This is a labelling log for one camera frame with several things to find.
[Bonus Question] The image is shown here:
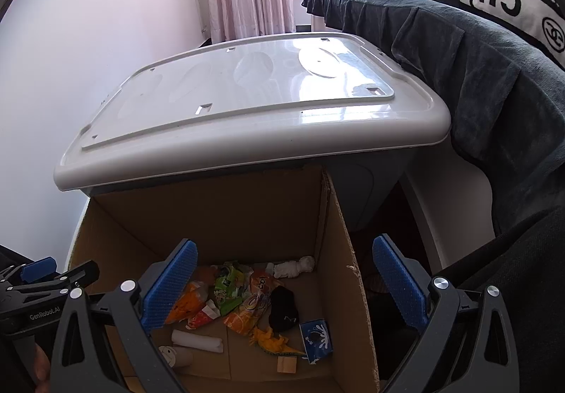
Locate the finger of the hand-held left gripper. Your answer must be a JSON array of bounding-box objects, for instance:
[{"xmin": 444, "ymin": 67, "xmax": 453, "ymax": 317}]
[
  {"xmin": 0, "ymin": 257, "xmax": 58, "ymax": 288},
  {"xmin": 9, "ymin": 260, "xmax": 100, "ymax": 297}
]

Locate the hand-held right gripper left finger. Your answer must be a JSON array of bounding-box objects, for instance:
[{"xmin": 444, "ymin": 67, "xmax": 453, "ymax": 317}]
[{"xmin": 50, "ymin": 237, "xmax": 199, "ymax": 393}]

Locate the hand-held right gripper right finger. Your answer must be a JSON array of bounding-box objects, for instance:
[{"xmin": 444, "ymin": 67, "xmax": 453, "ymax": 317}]
[{"xmin": 372, "ymin": 234, "xmax": 518, "ymax": 393}]

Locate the plain orange snack packet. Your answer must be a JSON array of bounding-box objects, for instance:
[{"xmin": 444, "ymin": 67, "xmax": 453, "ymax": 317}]
[{"xmin": 167, "ymin": 282, "xmax": 208, "ymax": 325}]

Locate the red white wrapper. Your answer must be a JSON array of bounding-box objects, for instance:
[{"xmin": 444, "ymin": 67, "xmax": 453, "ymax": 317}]
[{"xmin": 187, "ymin": 304, "xmax": 220, "ymax": 330}]

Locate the green snack packet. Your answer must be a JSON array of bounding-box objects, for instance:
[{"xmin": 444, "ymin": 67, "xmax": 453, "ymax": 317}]
[{"xmin": 214, "ymin": 261, "xmax": 250, "ymax": 317}]

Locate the white cloth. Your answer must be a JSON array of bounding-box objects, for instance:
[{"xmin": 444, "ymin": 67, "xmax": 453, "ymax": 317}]
[{"xmin": 171, "ymin": 329, "xmax": 224, "ymax": 354}]

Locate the white paper cup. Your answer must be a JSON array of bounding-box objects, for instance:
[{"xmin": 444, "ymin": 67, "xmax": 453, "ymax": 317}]
[{"xmin": 159, "ymin": 345, "xmax": 194, "ymax": 370}]

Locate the orange fruit print snack packet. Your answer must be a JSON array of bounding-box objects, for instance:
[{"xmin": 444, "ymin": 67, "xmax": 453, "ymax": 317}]
[{"xmin": 223, "ymin": 269, "xmax": 283, "ymax": 335}]

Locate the brown cardboard box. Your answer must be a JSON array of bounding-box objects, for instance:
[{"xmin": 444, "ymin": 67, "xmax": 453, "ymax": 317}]
[{"xmin": 66, "ymin": 163, "xmax": 381, "ymax": 393}]

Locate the white tissue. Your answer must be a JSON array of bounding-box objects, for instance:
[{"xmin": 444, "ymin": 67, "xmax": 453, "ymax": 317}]
[{"xmin": 265, "ymin": 256, "xmax": 316, "ymax": 280}]

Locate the black sock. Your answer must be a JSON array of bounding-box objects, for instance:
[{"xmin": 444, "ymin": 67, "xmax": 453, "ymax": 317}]
[{"xmin": 268, "ymin": 286, "xmax": 301, "ymax": 330}]

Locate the yellow orange toy dinosaur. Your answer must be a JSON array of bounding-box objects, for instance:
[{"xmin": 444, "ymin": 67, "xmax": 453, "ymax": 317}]
[{"xmin": 249, "ymin": 326, "xmax": 307, "ymax": 357}]

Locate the person's left hand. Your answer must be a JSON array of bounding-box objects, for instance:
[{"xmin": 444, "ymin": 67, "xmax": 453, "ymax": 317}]
[{"xmin": 32, "ymin": 342, "xmax": 53, "ymax": 393}]

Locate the blue printed small carton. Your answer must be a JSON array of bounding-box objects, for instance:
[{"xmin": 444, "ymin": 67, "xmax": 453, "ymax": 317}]
[{"xmin": 299, "ymin": 319, "xmax": 333, "ymax": 365}]

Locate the black cloth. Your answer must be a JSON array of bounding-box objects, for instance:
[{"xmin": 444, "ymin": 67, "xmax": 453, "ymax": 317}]
[{"xmin": 435, "ymin": 199, "xmax": 565, "ymax": 393}]

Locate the white plastic storage bin lid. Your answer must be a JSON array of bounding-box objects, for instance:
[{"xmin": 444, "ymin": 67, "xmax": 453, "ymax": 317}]
[{"xmin": 53, "ymin": 33, "xmax": 452, "ymax": 239}]

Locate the dark grey blanket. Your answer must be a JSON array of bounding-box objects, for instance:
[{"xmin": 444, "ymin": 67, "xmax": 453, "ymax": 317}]
[{"xmin": 301, "ymin": 0, "xmax": 565, "ymax": 239}]

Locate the black white printed blanket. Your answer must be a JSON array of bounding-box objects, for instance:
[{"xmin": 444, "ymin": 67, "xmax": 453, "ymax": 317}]
[{"xmin": 458, "ymin": 0, "xmax": 565, "ymax": 68}]

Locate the white bed frame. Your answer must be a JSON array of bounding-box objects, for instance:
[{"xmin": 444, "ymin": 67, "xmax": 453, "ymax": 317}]
[{"xmin": 309, "ymin": 13, "xmax": 500, "ymax": 272}]

